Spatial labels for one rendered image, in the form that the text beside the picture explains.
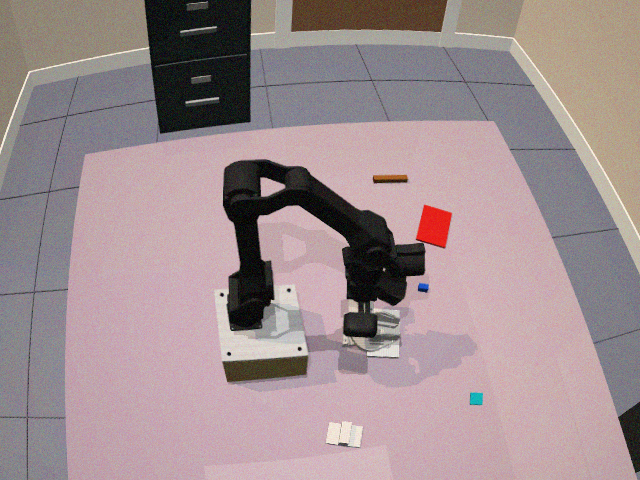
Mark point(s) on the red flat plate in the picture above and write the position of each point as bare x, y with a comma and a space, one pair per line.
433, 226

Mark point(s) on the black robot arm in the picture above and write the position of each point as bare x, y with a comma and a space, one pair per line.
372, 245

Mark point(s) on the small teal square block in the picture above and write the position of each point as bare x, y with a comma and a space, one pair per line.
476, 398

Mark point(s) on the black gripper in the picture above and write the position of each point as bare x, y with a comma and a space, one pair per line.
360, 324

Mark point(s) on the orange-brown flat bar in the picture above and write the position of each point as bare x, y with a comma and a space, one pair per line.
389, 178

